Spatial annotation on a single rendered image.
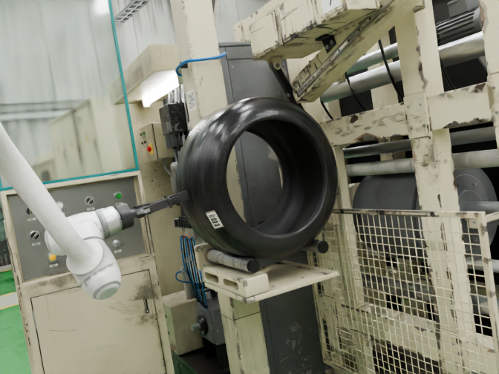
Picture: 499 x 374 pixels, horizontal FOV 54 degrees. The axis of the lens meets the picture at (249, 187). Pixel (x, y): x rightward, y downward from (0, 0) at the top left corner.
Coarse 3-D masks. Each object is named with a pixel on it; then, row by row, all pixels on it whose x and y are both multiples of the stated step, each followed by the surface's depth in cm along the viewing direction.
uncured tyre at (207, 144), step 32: (224, 128) 154; (256, 128) 188; (288, 128) 188; (320, 128) 171; (192, 160) 155; (224, 160) 152; (288, 160) 194; (320, 160) 172; (192, 192) 155; (224, 192) 152; (288, 192) 194; (320, 192) 184; (192, 224) 167; (224, 224) 153; (288, 224) 191; (320, 224) 169; (256, 256) 161
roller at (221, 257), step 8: (208, 256) 185; (216, 256) 178; (224, 256) 173; (232, 256) 168; (240, 256) 165; (224, 264) 173; (232, 264) 166; (240, 264) 161; (248, 264) 156; (256, 264) 157
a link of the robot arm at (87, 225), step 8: (72, 216) 141; (80, 216) 141; (88, 216) 141; (96, 216) 142; (72, 224) 138; (80, 224) 138; (88, 224) 139; (96, 224) 141; (80, 232) 136; (88, 232) 137; (96, 232) 138; (48, 240) 136; (48, 248) 137; (56, 248) 136
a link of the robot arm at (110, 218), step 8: (104, 208) 146; (112, 208) 145; (104, 216) 143; (112, 216) 143; (104, 224) 142; (112, 224) 143; (120, 224) 145; (104, 232) 143; (112, 232) 144; (120, 232) 147
